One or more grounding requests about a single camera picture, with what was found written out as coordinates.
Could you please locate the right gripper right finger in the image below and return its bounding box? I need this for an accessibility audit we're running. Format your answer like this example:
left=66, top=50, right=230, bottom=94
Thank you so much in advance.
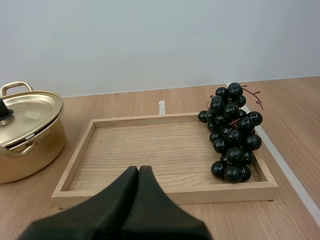
left=121, top=164, right=212, bottom=240

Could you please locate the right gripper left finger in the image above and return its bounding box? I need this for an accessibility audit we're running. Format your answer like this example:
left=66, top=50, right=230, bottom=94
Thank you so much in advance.
left=16, top=165, right=139, bottom=240

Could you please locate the shallow wooden tray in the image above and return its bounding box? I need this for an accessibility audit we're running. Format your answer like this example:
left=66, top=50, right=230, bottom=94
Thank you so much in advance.
left=51, top=112, right=279, bottom=210

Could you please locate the bunch of dark toy grapes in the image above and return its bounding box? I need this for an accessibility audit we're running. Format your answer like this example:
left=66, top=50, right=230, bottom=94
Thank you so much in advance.
left=197, top=82, right=264, bottom=184

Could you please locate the gold lid with black knob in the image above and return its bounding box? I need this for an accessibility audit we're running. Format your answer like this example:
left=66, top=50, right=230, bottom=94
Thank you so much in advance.
left=0, top=90, right=64, bottom=148

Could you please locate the gold pot with two handles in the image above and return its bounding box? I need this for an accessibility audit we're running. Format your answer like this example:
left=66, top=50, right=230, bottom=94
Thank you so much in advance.
left=0, top=80, right=67, bottom=185

